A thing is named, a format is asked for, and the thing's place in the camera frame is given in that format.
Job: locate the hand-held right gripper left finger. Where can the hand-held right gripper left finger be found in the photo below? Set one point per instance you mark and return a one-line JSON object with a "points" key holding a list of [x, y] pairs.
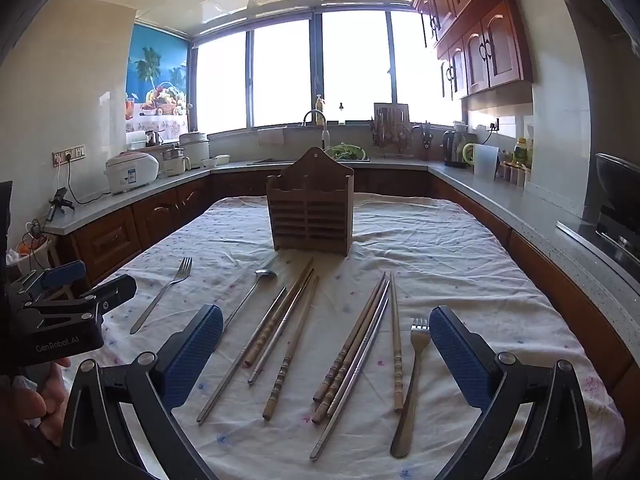
{"points": [[200, 350]]}

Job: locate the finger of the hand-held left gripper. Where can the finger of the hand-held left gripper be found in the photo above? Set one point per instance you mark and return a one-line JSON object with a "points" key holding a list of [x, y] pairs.
{"points": [[65, 272], [117, 290]]}

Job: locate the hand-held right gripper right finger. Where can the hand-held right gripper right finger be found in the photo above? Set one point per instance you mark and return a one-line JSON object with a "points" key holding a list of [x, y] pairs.
{"points": [[457, 355]]}

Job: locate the slim metal fork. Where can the slim metal fork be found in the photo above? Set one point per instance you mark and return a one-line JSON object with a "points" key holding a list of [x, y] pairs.
{"points": [[165, 292]]}

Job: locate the wooden chopstick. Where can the wooden chopstick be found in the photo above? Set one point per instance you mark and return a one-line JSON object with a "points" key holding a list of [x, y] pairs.
{"points": [[330, 395], [397, 370], [283, 375], [339, 360], [279, 311]]}

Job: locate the broad metal fork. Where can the broad metal fork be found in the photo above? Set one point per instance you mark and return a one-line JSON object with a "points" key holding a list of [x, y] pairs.
{"points": [[407, 410]]}

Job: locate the wooden utensil holder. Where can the wooden utensil holder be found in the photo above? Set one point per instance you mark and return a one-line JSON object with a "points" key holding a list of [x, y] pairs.
{"points": [[310, 210]]}

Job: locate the dish rack with utensils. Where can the dish rack with utensils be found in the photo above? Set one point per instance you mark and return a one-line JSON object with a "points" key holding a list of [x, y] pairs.
{"points": [[390, 137]]}

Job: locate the person's left hand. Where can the person's left hand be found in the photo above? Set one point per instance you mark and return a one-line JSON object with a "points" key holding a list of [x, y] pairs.
{"points": [[25, 405]]}

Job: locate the white basket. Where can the white basket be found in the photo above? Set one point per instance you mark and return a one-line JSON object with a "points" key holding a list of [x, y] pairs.
{"points": [[32, 255]]}

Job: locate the dark wooden lower cabinets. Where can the dark wooden lower cabinets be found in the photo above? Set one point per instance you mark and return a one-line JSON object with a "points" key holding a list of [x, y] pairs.
{"points": [[110, 240]]}

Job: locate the phone on small tripod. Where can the phone on small tripod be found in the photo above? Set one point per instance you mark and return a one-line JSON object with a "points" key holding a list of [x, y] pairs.
{"points": [[60, 200]]}

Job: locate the white rice cooker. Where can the white rice cooker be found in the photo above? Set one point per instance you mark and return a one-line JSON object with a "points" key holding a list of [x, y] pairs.
{"points": [[130, 172]]}

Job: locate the floral white tablecloth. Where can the floral white tablecloth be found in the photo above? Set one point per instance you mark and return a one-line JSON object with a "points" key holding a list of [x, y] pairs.
{"points": [[425, 240]]}

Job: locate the white storage container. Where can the white storage container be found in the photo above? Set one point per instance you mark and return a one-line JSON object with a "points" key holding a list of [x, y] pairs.
{"points": [[135, 141]]}

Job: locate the grey kitchen countertop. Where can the grey kitchen countertop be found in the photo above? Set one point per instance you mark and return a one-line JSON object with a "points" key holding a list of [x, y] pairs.
{"points": [[500, 200]]}

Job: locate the white bowls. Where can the white bowls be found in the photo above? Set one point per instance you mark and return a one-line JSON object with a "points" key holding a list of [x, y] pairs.
{"points": [[215, 161]]}

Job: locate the tall white electric cooker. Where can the tall white electric cooker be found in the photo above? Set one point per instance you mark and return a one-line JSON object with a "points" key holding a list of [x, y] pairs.
{"points": [[195, 147]]}

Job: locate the spice jar rack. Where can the spice jar rack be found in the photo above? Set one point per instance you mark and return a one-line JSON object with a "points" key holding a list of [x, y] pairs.
{"points": [[514, 174]]}

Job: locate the white plastic jug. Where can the white plastic jug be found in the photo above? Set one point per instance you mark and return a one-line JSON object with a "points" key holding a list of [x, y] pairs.
{"points": [[486, 160]]}

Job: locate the green cup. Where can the green cup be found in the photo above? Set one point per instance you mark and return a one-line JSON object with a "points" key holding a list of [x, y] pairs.
{"points": [[467, 155]]}

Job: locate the steel electric kettle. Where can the steel electric kettle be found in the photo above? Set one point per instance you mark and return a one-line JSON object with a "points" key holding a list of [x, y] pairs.
{"points": [[454, 150]]}

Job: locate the knife and scissors holder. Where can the knife and scissors holder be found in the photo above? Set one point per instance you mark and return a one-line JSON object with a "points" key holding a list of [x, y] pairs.
{"points": [[425, 142]]}

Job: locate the small white bowl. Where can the small white bowl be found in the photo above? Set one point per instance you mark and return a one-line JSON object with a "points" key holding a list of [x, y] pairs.
{"points": [[460, 127]]}

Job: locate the green colander with vegetables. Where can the green colander with vegetables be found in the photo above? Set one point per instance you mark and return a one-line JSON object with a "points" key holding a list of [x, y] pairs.
{"points": [[345, 152]]}

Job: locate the chrome sink faucet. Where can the chrome sink faucet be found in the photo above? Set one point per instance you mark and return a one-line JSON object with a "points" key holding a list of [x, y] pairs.
{"points": [[324, 132]]}

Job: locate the yellow soap bottle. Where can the yellow soap bottle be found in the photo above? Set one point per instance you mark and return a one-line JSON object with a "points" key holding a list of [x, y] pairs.
{"points": [[319, 110]]}

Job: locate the large kitchen window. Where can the large kitchen window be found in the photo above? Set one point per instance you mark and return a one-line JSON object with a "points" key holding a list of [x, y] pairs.
{"points": [[285, 75]]}

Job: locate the wooden upper cabinets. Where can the wooden upper cabinets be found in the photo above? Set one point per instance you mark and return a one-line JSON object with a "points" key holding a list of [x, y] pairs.
{"points": [[480, 45]]}

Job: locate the white wall socket strip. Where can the white wall socket strip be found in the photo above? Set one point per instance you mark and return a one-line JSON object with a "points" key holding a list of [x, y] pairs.
{"points": [[69, 155]]}

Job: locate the tropical fruit wall poster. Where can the tropical fruit wall poster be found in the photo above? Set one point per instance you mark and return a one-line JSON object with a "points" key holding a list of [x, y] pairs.
{"points": [[155, 70]]}

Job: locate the wall socket with plug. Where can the wall socket with plug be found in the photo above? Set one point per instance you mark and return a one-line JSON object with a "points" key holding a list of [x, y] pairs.
{"points": [[494, 125]]}

